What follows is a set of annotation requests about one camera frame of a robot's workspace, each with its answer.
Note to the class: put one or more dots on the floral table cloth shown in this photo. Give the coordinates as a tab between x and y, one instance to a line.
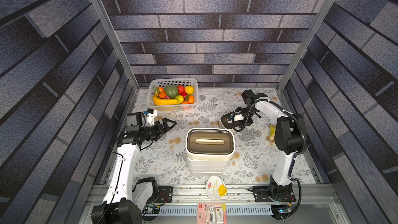
254	159

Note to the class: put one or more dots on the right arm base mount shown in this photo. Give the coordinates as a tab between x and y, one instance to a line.
273	193

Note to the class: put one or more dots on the snack bag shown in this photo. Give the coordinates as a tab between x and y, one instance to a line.
272	132

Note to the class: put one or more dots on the red toy pepper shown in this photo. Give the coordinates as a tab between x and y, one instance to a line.
181	89

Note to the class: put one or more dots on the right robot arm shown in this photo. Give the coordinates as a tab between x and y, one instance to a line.
290	139

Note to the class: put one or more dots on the orange toy fruit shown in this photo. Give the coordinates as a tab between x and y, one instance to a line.
191	99

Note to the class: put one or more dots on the aluminium rail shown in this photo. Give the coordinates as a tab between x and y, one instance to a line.
240	194

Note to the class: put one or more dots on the cream box dark lid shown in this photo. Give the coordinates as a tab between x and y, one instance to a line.
224	124
210	144

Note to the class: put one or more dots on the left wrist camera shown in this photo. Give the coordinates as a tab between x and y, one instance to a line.
150	116

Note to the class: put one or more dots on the pink packaged item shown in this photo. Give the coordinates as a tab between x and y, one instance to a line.
212	213

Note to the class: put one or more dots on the yellow toy banana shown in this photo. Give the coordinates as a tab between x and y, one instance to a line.
159	101

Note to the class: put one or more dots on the yellow toy pepper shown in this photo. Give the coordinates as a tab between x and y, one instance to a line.
189	89

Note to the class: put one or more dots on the instant noodle cup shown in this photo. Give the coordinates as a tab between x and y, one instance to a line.
215	188

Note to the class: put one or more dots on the white plastic fruit basket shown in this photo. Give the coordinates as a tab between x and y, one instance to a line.
157	86

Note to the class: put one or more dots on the white box grey lid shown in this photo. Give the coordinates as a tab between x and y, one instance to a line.
207	170
206	165
196	162

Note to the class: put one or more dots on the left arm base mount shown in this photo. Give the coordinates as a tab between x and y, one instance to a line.
164	196

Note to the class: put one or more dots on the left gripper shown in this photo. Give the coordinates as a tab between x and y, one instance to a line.
160	131

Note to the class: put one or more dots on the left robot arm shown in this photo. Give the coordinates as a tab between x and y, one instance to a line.
125	201

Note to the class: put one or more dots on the yellow-green toy lemon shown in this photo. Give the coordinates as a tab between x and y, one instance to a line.
179	98

